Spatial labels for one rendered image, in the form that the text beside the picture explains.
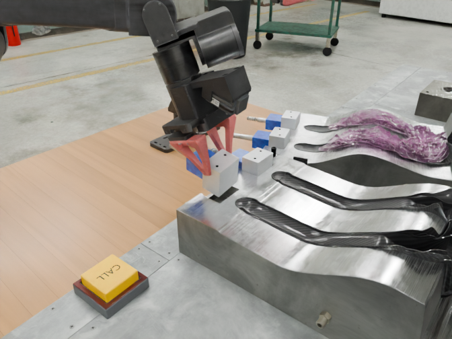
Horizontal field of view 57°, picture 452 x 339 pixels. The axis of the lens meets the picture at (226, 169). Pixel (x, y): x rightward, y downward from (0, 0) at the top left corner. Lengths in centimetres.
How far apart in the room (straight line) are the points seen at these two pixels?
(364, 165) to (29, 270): 63
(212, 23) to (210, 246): 33
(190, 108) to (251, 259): 23
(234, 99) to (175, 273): 30
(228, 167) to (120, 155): 44
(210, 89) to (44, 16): 23
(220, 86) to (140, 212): 36
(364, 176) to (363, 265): 36
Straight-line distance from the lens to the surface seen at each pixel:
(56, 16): 61
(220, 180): 65
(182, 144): 65
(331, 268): 55
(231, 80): 56
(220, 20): 61
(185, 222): 67
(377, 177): 87
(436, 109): 133
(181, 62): 61
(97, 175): 97
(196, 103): 60
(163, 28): 59
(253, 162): 74
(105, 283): 64
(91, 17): 60
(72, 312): 67
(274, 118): 104
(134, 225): 80
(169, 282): 67
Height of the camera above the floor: 128
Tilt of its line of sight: 30 degrees down
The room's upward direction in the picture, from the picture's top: straight up
